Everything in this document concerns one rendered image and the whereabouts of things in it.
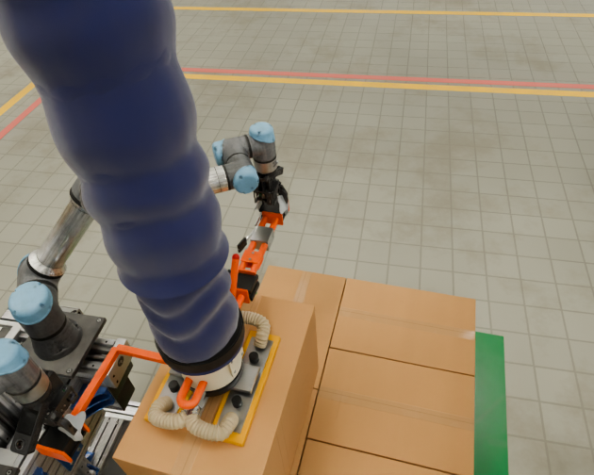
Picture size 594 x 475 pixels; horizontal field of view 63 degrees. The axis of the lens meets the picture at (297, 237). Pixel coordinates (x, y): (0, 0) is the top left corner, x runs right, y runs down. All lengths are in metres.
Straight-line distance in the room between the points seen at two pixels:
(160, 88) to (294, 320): 0.98
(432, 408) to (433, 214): 1.81
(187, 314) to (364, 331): 1.23
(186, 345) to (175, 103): 0.59
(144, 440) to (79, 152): 0.88
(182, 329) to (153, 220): 0.32
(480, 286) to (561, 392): 0.73
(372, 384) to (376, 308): 0.38
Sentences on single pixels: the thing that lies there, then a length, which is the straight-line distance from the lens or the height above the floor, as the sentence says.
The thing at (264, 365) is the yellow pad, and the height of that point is 1.10.
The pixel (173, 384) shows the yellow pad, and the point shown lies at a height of 1.12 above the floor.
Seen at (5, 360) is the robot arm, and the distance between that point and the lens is 1.11.
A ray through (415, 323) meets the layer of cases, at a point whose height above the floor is 0.54.
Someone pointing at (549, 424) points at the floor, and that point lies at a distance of 2.77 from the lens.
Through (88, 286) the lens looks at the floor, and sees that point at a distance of 3.40.
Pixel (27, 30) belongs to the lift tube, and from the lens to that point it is 0.73.
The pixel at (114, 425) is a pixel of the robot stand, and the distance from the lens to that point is 2.51.
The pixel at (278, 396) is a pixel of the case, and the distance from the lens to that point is 1.43.
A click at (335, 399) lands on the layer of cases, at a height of 0.54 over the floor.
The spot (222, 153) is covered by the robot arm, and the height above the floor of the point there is 1.52.
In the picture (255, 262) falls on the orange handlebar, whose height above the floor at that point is 1.22.
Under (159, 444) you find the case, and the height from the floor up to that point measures 1.07.
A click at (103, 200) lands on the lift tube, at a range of 0.84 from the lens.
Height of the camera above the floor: 2.34
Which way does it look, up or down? 45 degrees down
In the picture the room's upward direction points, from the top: 5 degrees counter-clockwise
